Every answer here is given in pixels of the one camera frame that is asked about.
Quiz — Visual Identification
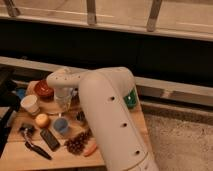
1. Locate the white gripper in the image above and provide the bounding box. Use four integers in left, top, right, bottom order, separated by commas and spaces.
54, 88, 73, 112

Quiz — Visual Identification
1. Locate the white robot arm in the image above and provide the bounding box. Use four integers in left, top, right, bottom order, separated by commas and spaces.
47, 67, 159, 171

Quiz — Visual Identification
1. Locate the small metal cup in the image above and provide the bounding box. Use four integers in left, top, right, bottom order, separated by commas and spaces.
76, 111, 86, 124

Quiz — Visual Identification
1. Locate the blue plastic cup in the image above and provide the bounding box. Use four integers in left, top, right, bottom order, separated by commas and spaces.
53, 117, 69, 135

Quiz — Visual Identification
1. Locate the white paper cup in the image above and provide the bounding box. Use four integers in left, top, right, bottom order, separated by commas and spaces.
20, 95, 40, 116

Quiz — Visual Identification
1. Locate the red bowl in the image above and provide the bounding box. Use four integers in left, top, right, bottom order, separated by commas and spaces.
34, 79, 54, 98

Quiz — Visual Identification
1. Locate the yellow apple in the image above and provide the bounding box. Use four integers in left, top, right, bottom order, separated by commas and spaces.
35, 113, 50, 128

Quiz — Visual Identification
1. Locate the blue object at table edge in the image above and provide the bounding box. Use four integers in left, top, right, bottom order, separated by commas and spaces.
16, 88, 26, 99

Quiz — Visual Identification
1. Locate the black rectangular bar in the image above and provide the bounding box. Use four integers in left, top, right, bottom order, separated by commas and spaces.
40, 129, 60, 151

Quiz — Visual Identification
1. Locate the black clip tool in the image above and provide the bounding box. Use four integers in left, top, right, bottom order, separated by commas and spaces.
19, 123, 35, 134

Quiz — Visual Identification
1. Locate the bunch of dark grapes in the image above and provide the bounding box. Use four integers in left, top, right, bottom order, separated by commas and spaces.
64, 129, 92, 155

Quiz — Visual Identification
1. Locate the orange carrot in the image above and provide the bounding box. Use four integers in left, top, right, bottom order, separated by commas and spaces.
83, 143, 97, 157

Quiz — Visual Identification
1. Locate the green plastic tray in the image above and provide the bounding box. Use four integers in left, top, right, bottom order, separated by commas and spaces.
124, 89, 137, 109

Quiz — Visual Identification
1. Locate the black handled peeler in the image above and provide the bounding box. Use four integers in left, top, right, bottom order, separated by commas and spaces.
22, 129, 52, 160

